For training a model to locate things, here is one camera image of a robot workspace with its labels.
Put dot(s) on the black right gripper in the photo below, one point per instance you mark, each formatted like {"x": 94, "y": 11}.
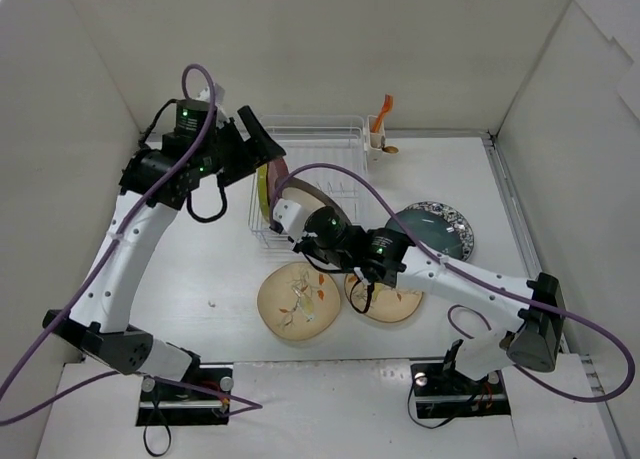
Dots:
{"x": 304, "y": 244}

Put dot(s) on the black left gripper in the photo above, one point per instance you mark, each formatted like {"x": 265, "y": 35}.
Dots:
{"x": 240, "y": 146}

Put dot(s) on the pink polka dot plate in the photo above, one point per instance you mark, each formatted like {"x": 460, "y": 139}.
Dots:
{"x": 276, "y": 170}

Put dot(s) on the green polka dot plate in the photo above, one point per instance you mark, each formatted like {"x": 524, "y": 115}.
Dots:
{"x": 263, "y": 190}

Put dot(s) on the beige bird plate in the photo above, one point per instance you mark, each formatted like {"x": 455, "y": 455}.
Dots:
{"x": 387, "y": 305}
{"x": 297, "y": 302}

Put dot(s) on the brown rimmed cream plate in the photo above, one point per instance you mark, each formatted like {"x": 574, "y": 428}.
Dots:
{"x": 309, "y": 197}

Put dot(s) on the dark teal plate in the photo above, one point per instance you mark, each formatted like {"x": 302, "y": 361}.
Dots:
{"x": 433, "y": 230}

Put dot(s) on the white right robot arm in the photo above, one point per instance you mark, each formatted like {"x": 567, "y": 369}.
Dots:
{"x": 529, "y": 325}

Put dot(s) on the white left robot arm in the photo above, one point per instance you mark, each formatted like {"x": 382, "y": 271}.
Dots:
{"x": 155, "y": 185}

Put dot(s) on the black white patterned plate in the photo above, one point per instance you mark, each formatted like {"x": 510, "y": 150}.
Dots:
{"x": 455, "y": 219}

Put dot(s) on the white cutlery holder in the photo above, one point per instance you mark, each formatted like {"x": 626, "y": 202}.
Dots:
{"x": 375, "y": 139}

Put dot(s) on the orange plastic fork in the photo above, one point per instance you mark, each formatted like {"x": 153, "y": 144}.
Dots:
{"x": 385, "y": 109}

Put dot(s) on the white wire dish rack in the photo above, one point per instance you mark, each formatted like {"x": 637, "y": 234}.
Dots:
{"x": 331, "y": 139}

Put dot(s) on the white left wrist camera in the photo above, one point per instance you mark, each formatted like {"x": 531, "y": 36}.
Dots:
{"x": 215, "y": 94}

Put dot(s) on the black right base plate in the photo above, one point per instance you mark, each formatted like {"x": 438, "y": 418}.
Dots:
{"x": 438, "y": 397}

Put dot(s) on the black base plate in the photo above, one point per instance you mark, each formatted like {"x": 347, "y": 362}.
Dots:
{"x": 163, "y": 404}
{"x": 438, "y": 397}

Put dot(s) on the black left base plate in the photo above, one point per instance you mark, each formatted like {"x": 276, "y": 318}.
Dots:
{"x": 163, "y": 404}

